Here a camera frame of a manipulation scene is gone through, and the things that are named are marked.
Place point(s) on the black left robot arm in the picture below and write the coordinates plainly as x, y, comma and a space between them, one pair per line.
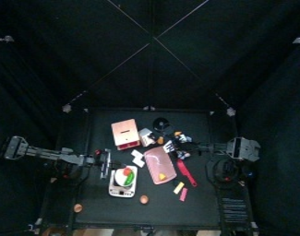
40, 152

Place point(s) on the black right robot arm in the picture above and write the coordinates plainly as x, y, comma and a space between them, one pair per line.
238, 148

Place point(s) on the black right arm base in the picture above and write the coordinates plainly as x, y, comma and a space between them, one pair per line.
225, 170

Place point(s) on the yellow corn top piece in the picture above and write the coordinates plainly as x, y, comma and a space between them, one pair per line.
161, 176

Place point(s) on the white black striped card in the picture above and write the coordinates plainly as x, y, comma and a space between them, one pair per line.
169, 146

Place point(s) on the blue white red toy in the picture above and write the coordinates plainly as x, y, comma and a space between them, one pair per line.
183, 155

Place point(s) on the blue white toy with orange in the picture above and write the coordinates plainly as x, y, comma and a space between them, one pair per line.
181, 137

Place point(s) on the red toy tomato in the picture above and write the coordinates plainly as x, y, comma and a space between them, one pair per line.
126, 171

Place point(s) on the white bowl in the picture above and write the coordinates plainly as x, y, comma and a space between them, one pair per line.
123, 177

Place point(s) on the small orange toy food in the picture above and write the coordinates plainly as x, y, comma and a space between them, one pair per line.
161, 140

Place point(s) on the green toy vegetable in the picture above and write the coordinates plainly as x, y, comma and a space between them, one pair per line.
129, 178

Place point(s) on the white paper card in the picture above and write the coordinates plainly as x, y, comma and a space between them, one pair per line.
137, 158

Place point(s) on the pink cutting board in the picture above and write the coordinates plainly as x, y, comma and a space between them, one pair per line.
159, 164

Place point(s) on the black round lid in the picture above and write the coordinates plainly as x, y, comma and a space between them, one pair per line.
161, 124

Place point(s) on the small white box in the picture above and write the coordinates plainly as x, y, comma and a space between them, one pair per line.
146, 136

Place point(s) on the red toy knife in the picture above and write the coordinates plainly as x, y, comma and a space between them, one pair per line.
186, 172

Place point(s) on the white kitchen scale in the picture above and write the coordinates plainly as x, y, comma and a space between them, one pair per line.
122, 192

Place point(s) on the pink toy box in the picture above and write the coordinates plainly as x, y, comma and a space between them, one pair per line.
125, 134

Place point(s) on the yellow toy block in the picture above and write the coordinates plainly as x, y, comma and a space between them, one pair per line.
178, 187

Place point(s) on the brown toy egg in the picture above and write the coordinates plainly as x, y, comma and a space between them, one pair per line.
143, 199
78, 208

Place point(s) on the pink toy block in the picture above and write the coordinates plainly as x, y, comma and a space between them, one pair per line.
182, 194

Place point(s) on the white text label sticker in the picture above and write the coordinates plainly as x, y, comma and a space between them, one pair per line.
233, 209

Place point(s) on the grey frame clamp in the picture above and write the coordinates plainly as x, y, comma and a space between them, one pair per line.
7, 39
66, 108
230, 111
149, 108
299, 41

